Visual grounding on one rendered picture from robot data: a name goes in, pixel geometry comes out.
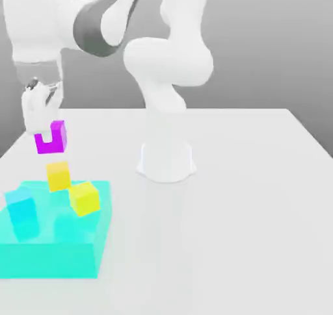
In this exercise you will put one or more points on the small yellow cube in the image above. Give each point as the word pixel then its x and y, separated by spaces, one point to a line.
pixel 84 199

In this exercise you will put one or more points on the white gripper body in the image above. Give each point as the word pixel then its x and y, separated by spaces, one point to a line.
pixel 35 112

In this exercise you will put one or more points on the large turquoise box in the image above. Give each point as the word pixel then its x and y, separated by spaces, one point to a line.
pixel 52 260

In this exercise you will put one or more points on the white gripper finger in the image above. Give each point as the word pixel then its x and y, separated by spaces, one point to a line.
pixel 47 137

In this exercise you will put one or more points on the small magenta cube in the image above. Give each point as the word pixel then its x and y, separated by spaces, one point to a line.
pixel 57 139

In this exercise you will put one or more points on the small orange cube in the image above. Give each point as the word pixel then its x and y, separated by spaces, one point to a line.
pixel 58 176

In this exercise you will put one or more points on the small cyan cube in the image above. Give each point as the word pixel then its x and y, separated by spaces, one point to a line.
pixel 23 216

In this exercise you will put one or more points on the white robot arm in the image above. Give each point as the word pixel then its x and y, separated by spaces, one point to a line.
pixel 166 68

